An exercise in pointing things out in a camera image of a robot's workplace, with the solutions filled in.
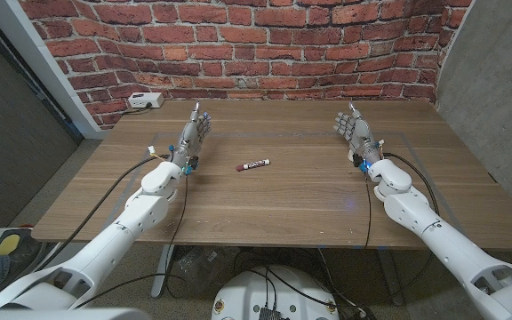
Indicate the red brick printed backdrop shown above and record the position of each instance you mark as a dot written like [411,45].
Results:
[247,49]

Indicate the white yellow black device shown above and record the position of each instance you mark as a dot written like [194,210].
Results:
[7,243]

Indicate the clear plastic bag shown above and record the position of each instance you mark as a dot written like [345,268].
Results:
[202,266]

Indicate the grey table leg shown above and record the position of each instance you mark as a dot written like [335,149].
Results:
[391,277]
[162,271]

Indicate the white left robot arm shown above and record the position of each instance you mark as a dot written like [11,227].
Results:
[118,235]

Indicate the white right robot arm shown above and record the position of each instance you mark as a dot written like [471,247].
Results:
[442,244]

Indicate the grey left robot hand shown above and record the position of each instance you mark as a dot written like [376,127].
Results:
[189,138]

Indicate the red and white marker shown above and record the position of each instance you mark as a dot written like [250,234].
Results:
[253,165]

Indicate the white power strip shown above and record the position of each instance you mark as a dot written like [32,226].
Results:
[146,100]

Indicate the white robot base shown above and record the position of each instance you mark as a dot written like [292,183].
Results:
[247,293]

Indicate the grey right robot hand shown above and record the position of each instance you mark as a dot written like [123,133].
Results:
[362,138]

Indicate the white robot torso edge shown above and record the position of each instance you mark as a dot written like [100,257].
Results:
[60,314]

